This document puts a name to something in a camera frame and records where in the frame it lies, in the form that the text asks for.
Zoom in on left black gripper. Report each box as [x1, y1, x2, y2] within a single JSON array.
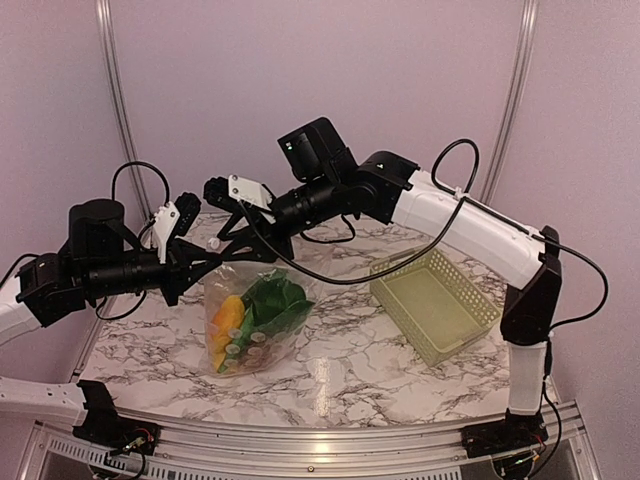
[[84, 242, 222, 307]]

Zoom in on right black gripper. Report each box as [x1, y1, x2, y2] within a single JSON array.
[[217, 171, 343, 263]]

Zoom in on clear zip top bag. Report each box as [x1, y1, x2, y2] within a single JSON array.
[[201, 260, 323, 378]]

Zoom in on green white bok choy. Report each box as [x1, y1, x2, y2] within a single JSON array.
[[233, 276, 315, 345]]

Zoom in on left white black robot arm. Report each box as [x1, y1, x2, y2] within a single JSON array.
[[1, 198, 222, 446]]

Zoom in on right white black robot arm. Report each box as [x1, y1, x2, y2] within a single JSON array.
[[204, 117, 562, 448]]

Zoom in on beige perforated plastic basket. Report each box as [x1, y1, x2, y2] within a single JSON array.
[[369, 249, 502, 367]]

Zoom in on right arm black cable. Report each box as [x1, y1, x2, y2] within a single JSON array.
[[239, 138, 611, 331]]

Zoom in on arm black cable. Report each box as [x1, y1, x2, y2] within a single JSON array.
[[94, 159, 174, 321], [239, 138, 611, 331]]

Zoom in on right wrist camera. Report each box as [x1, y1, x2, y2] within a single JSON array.
[[203, 175, 274, 212]]

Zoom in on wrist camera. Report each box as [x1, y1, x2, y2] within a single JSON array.
[[151, 192, 201, 264], [203, 175, 274, 212]]

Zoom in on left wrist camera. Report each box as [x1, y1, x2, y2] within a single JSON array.
[[151, 192, 201, 264]]

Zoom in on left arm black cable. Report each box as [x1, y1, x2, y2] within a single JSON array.
[[94, 159, 174, 321]]

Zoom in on front aluminium rail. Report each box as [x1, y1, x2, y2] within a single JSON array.
[[17, 402, 602, 479]]

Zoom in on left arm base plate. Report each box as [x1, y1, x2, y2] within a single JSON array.
[[72, 417, 161, 456]]

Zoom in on left aluminium frame post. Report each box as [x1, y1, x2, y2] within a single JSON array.
[[95, 0, 151, 219]]

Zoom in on aluminium frame post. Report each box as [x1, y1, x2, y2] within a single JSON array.
[[480, 0, 540, 204], [95, 0, 151, 219]]

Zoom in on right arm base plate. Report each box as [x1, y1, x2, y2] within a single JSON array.
[[461, 420, 549, 458]]

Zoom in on right aluminium frame post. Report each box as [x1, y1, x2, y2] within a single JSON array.
[[480, 0, 540, 204]]

